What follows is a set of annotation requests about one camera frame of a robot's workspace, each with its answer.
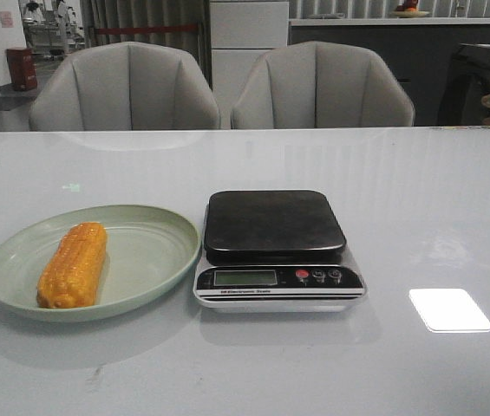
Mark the yellow corn cob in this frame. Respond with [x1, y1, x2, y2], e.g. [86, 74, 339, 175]
[36, 222, 108, 309]

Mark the black silver kitchen scale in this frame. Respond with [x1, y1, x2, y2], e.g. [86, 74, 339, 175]
[193, 190, 368, 313]

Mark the grey armchair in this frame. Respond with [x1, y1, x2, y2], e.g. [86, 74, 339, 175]
[29, 42, 220, 132]
[230, 42, 415, 129]

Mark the red trash bin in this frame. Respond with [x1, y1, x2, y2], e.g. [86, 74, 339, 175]
[6, 47, 37, 91]

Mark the fruit bowl on counter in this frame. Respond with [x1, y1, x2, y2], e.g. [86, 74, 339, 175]
[391, 0, 429, 18]

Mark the dark grey counter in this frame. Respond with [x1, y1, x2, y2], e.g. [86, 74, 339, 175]
[290, 17, 490, 126]

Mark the light green plate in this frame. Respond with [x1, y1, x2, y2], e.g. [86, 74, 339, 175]
[0, 205, 200, 322]

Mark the pink wall notice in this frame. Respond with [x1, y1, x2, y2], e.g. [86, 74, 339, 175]
[0, 10, 14, 29]

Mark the dark side table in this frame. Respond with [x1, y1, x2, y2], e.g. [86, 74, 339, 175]
[437, 43, 490, 126]

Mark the white cabinet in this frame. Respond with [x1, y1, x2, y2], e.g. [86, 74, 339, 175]
[209, 1, 289, 129]

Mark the left grey armchair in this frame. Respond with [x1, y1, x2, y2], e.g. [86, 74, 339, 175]
[29, 42, 220, 132]

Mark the right grey armchair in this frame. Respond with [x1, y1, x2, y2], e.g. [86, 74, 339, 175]
[230, 42, 415, 129]

